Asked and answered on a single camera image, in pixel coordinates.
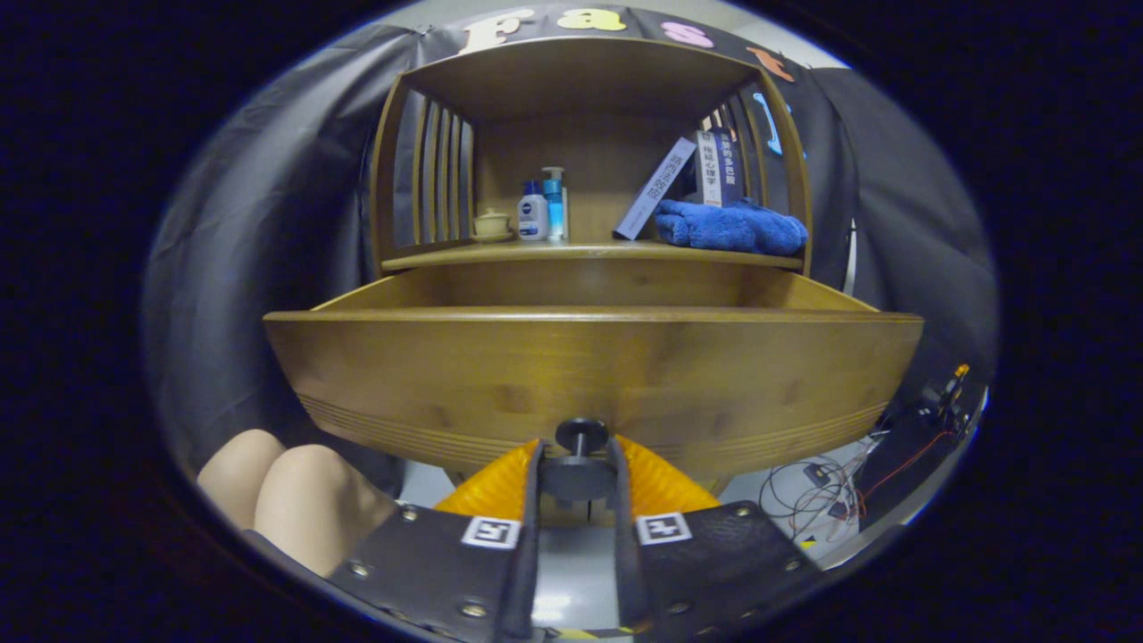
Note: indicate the black and orange tool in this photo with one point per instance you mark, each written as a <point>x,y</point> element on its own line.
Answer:
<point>946,393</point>

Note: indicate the black backdrop cloth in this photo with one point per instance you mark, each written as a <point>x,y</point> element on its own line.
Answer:
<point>295,179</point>

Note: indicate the blue pump bottle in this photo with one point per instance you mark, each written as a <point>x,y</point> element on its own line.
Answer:
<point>554,205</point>

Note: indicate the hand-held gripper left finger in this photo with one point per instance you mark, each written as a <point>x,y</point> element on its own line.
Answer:
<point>529,572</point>

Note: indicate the white lotion bottle blue cap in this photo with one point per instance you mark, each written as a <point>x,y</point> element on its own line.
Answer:
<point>533,219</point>

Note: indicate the grey book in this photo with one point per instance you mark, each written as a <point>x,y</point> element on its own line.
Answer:
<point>654,189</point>

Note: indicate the person's bare knee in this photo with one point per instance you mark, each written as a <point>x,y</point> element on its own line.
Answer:
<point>312,500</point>
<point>237,473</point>

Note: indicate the wooden countertop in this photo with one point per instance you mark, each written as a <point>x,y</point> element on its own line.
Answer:
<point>580,252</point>

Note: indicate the tan lidded ceramic cup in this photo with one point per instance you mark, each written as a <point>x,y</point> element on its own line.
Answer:
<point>492,223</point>

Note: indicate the wooden cabinet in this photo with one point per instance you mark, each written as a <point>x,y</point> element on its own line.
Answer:
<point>571,80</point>

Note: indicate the blue towel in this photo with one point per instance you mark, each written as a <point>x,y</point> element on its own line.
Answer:
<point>728,228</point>

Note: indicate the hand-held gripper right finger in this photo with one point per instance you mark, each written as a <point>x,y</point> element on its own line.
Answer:
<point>625,572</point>

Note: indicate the white book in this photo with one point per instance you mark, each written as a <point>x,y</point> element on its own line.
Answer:
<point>710,170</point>

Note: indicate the dark blue book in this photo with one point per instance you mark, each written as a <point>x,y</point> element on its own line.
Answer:
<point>728,165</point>

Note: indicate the wooden drawer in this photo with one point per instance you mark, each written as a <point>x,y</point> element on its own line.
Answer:
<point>580,366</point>

